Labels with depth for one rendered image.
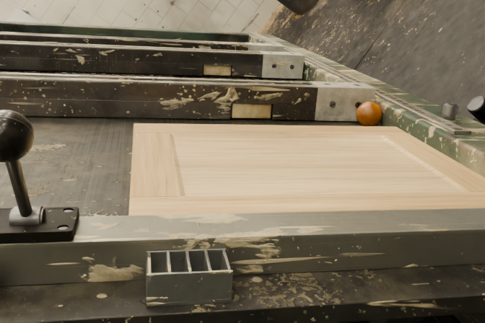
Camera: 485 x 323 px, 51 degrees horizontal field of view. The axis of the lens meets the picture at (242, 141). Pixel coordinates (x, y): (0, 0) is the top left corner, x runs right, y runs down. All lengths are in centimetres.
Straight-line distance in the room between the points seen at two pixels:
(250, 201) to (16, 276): 26
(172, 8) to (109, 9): 69
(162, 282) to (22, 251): 12
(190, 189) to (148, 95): 39
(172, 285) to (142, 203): 16
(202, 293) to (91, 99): 61
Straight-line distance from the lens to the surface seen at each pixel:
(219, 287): 44
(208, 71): 147
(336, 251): 50
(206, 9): 594
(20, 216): 47
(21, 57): 149
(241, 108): 100
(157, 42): 167
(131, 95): 98
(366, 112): 103
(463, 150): 83
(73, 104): 99
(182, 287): 43
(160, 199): 58
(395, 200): 64
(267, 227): 48
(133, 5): 584
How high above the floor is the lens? 141
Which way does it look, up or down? 19 degrees down
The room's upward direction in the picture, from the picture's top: 54 degrees counter-clockwise
